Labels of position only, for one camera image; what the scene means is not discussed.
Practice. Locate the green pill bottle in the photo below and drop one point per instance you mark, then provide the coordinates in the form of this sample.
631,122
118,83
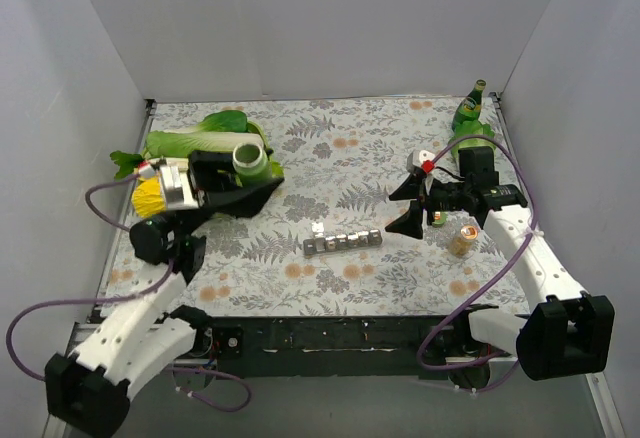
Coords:
251,164

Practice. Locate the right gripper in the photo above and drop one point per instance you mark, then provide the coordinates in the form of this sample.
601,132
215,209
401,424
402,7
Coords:
430,199

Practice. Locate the green plastic tray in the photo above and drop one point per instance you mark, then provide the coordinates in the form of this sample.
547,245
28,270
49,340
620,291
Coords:
256,129

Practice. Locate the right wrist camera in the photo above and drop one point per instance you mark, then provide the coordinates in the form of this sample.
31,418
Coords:
416,159

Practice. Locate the green napa cabbage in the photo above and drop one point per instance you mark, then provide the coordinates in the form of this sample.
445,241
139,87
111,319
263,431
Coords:
181,145

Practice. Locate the green glass bottle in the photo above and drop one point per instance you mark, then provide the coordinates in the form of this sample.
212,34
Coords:
470,107

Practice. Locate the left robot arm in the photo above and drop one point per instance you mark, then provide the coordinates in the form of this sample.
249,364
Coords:
92,387

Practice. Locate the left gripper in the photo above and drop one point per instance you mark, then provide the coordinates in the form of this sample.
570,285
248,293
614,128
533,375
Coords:
208,184

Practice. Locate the yellow cabbage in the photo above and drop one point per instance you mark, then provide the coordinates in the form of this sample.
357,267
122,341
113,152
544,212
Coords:
147,198

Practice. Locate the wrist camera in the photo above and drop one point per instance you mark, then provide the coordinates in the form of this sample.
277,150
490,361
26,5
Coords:
416,159
174,180

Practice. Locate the grey weekly pill organizer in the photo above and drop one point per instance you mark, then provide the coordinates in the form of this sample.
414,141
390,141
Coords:
322,242

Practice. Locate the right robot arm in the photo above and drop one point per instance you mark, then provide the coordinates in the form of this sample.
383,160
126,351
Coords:
568,330

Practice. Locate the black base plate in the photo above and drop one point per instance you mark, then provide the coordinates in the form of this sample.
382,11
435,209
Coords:
252,347

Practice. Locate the white stalk bok choy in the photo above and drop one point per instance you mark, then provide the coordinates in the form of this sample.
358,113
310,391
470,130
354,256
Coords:
127,163

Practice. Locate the green lettuce head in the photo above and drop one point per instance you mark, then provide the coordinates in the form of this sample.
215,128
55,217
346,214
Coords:
467,131

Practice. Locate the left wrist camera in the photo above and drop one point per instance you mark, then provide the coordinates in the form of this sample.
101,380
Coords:
174,180

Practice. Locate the clear amber pill bottle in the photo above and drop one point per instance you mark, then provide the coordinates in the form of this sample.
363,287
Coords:
463,241

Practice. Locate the dark green leafy vegetable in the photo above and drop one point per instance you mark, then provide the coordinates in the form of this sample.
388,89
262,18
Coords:
234,121

